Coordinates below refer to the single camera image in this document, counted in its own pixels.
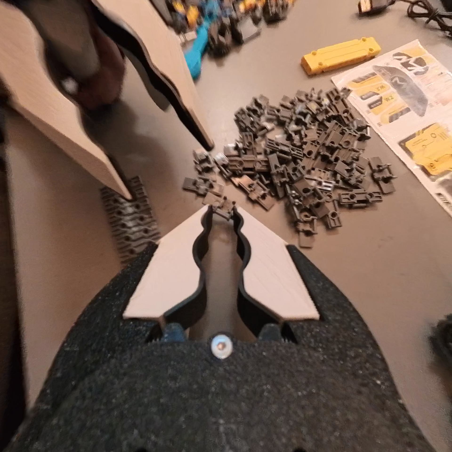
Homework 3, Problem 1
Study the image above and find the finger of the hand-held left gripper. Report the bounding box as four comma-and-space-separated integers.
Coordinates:
89, 0, 215, 150
0, 2, 134, 201

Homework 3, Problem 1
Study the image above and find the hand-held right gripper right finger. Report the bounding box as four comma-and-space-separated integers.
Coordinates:
232, 206, 321, 331

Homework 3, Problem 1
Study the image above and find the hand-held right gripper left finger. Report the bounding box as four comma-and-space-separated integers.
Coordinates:
122, 205, 214, 329

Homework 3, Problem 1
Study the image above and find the assembled grey track strip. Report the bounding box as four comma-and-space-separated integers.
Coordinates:
100, 175, 162, 263

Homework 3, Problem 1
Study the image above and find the single grey track link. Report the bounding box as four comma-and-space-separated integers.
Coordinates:
211, 202, 236, 221

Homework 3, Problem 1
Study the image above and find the pile of grey track links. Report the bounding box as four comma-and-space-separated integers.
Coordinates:
182, 86, 398, 248

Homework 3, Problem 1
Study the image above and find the light blue plastic tool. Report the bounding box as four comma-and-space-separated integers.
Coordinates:
184, 0, 221, 79

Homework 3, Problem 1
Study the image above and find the heap of mixed toy bricks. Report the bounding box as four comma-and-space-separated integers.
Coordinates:
155, 0, 298, 57

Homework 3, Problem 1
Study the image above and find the yellow brick panel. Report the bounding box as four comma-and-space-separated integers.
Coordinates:
300, 36, 383, 76

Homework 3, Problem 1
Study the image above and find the yellow grey sticker sheet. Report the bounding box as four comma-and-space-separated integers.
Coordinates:
331, 39, 452, 218

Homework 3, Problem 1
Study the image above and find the black USB cable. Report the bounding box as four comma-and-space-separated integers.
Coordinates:
357, 0, 452, 40

